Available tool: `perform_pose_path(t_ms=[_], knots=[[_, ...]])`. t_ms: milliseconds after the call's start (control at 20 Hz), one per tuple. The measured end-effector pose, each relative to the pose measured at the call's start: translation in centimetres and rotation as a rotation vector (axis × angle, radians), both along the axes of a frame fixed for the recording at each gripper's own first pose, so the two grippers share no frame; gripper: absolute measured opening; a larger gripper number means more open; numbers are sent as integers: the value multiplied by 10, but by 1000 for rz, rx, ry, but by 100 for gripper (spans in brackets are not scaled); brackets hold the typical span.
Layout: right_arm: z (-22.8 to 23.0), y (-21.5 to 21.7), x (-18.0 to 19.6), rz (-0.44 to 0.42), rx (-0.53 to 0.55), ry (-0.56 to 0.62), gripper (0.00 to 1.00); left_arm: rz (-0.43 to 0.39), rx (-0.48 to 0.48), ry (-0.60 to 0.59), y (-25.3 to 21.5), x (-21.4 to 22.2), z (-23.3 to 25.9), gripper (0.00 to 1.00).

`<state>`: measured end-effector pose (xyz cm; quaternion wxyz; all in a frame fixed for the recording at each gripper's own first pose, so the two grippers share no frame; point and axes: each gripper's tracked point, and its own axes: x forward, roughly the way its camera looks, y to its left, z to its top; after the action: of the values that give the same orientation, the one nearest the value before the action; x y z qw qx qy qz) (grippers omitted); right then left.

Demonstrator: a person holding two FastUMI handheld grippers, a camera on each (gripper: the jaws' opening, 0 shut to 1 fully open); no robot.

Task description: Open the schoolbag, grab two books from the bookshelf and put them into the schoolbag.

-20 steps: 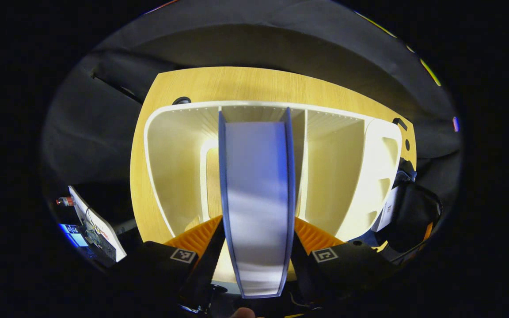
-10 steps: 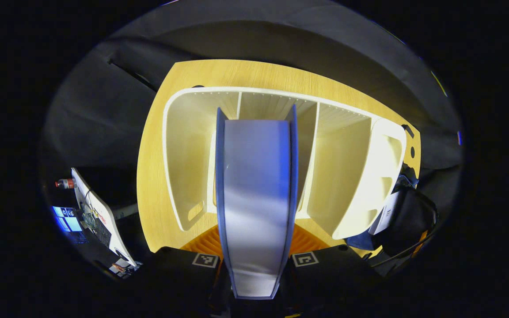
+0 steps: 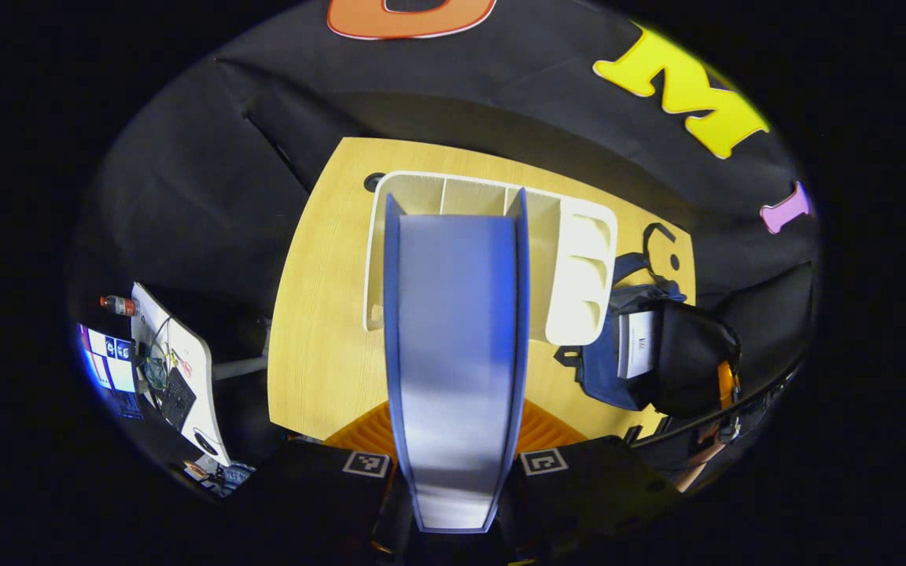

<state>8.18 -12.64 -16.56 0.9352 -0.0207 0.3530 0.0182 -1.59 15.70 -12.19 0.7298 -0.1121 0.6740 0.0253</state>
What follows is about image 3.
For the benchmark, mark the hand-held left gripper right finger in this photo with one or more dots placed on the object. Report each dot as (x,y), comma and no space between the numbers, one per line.
(587,487)

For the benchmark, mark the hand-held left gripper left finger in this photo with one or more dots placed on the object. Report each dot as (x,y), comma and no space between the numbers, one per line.
(319,487)

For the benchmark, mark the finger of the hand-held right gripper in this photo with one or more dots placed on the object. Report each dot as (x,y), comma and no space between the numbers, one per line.
(727,385)

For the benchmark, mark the white cover book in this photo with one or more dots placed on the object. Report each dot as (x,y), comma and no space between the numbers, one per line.
(638,346)

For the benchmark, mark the blue schoolbag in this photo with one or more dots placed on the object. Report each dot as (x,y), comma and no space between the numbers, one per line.
(598,377)

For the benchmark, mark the white plastic bookshelf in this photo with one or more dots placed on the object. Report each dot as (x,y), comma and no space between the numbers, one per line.
(469,196)

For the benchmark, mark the blue printed packet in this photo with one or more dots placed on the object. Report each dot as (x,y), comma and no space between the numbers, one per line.
(234,475)

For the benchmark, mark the black keyboard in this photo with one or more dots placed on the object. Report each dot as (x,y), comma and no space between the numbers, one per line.
(178,401)

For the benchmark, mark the white side desk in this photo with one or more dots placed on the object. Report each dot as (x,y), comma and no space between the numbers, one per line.
(193,362)

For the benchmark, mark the red scissors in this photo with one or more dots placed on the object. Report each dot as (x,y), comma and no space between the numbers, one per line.
(184,365)

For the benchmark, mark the computer monitor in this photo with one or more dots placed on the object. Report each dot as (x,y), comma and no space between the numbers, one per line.
(111,369)

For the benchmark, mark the red label drink bottle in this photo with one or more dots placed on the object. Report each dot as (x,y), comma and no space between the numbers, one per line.
(119,305)

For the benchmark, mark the black backdrop cloth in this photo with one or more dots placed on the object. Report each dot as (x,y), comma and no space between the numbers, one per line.
(500,86)

